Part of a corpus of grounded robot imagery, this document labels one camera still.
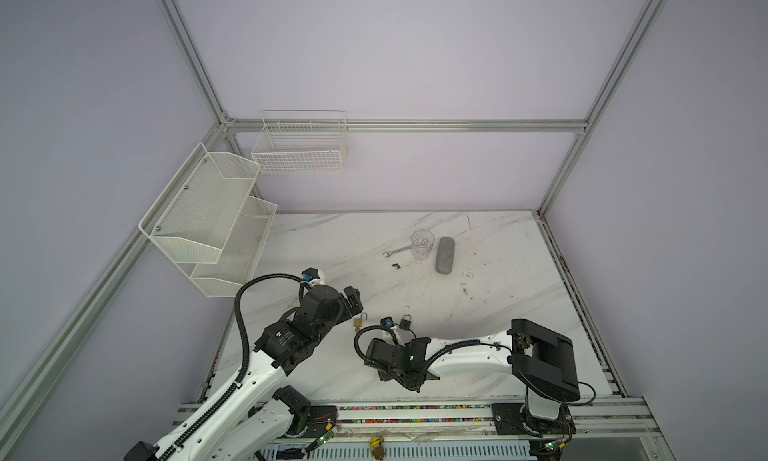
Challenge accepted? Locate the clear plastic cup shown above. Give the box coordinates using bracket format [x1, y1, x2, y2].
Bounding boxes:
[411, 229, 435, 261]

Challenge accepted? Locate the grey oblong sponge block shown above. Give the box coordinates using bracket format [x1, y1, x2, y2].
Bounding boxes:
[435, 236, 456, 275]

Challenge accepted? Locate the lower white mesh shelf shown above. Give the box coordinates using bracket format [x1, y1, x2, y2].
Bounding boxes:
[191, 196, 277, 298]

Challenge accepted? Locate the white wire basket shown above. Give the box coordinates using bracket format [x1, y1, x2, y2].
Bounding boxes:
[251, 110, 348, 175]

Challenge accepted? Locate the upper white mesh shelf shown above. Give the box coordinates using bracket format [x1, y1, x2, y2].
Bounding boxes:
[138, 144, 260, 264]

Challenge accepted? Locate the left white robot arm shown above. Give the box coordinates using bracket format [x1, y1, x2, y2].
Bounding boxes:
[125, 268, 363, 460]

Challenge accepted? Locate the white mesh shelf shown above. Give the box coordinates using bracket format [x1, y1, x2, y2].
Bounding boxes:
[191, 196, 277, 298]
[138, 144, 260, 264]

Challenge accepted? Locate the aluminium frame rail base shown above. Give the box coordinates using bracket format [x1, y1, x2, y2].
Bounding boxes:
[209, 396, 675, 460]

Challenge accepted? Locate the silver open-end wrench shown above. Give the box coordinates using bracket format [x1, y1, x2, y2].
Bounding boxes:
[382, 245, 411, 258]

